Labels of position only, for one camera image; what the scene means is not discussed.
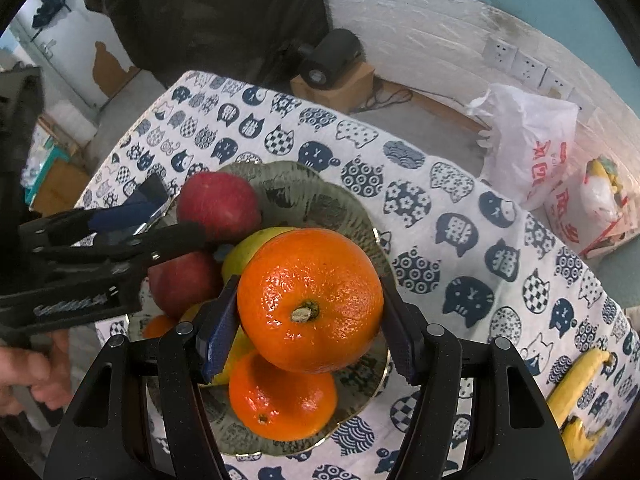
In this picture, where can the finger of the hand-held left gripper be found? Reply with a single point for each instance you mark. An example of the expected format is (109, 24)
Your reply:
(165, 240)
(125, 212)

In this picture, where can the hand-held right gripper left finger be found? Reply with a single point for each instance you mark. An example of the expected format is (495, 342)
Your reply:
(222, 330)

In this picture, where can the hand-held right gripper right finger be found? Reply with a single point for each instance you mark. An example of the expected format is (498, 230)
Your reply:
(400, 340)

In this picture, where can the yellow-green apple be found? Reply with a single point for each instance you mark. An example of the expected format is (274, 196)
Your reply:
(245, 347)
(247, 255)

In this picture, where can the red apple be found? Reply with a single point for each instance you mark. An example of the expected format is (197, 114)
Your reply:
(180, 285)
(217, 205)

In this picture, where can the orange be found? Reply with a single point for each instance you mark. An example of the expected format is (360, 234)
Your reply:
(285, 405)
(310, 280)

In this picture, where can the green glass plate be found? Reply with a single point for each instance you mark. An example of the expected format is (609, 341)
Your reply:
(320, 200)

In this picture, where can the person's left hand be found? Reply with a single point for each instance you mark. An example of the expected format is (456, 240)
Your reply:
(25, 370)

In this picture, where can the tan box with teal edge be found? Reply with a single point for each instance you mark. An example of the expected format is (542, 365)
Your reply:
(57, 185)

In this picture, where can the cat print tablecloth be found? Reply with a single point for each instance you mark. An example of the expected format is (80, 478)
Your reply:
(450, 270)

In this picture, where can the yellow banana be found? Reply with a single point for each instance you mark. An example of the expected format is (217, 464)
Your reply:
(580, 442)
(577, 385)

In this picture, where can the dark hanging cloth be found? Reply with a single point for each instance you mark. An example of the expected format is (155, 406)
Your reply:
(200, 20)

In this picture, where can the dark hanging umbrella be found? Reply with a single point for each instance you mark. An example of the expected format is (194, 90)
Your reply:
(50, 7)

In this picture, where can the cardboard box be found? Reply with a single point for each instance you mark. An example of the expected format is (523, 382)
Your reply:
(345, 91)

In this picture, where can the filled plastic bag red print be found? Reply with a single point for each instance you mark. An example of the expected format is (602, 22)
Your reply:
(595, 195)

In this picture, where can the white plastic bag red print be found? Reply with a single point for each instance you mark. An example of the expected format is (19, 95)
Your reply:
(525, 130)

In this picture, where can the black speaker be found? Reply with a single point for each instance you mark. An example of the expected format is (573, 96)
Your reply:
(335, 52)

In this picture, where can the white wall socket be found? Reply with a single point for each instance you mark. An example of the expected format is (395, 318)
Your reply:
(500, 52)
(557, 83)
(529, 67)

